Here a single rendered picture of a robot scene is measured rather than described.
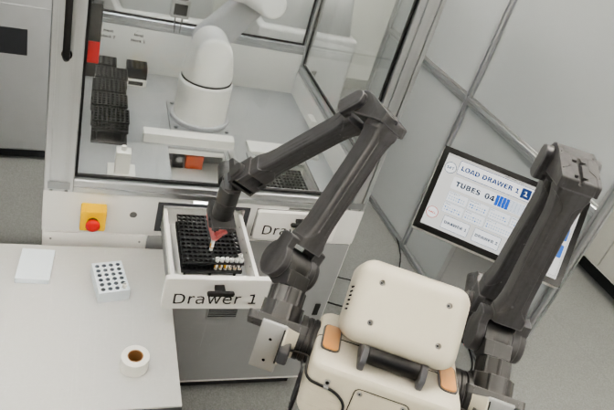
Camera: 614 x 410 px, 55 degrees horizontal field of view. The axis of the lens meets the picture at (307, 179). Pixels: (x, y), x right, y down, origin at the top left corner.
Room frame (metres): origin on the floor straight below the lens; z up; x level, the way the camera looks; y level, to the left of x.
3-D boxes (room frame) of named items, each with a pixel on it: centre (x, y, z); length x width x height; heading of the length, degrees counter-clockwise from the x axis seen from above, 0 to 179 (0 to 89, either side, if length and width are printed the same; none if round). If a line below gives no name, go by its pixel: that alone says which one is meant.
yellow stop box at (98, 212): (1.35, 0.57, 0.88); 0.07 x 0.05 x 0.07; 114
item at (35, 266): (1.20, 0.66, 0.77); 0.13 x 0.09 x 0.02; 22
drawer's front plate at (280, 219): (1.63, -0.01, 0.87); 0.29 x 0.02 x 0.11; 114
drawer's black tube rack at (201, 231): (1.39, 0.22, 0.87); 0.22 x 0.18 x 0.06; 24
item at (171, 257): (1.40, 0.23, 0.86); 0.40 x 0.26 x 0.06; 24
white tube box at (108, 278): (1.22, 0.45, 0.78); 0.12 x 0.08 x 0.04; 36
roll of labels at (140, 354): (0.98, 0.27, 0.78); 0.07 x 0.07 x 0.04
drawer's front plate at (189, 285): (1.21, 0.14, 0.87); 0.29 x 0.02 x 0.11; 114
